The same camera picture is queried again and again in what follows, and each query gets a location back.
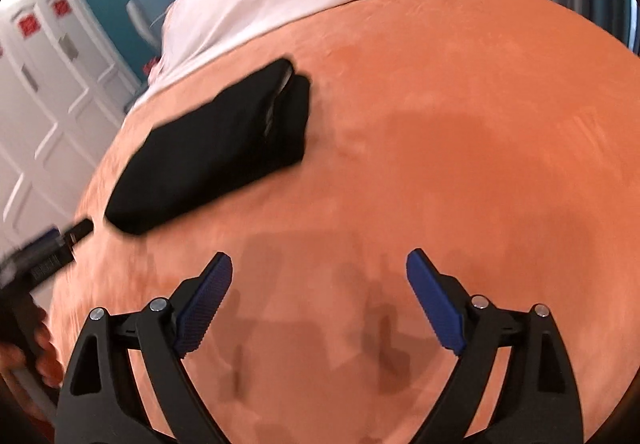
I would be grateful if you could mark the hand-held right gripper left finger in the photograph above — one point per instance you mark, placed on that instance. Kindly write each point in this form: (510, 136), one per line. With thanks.
(202, 309)

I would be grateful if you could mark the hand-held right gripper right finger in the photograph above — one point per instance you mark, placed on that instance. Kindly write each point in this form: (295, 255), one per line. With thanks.
(437, 304)

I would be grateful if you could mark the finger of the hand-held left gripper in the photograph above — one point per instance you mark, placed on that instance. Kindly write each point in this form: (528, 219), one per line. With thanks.
(80, 229)

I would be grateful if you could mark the black pants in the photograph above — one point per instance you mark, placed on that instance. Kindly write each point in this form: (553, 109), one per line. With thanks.
(200, 158)

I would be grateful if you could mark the person's left hand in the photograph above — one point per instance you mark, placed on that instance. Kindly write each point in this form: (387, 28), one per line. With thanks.
(47, 359)

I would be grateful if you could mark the white panelled wardrobe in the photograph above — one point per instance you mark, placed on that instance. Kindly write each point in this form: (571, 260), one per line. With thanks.
(50, 123)

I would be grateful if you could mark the orange plush blanket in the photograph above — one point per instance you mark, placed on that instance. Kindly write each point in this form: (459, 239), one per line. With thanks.
(425, 148)

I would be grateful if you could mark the red wardrobe sticker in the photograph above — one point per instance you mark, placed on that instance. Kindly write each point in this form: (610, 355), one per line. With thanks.
(61, 6)
(27, 26)

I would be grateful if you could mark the grey chair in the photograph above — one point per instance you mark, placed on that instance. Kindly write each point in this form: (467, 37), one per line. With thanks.
(142, 18)

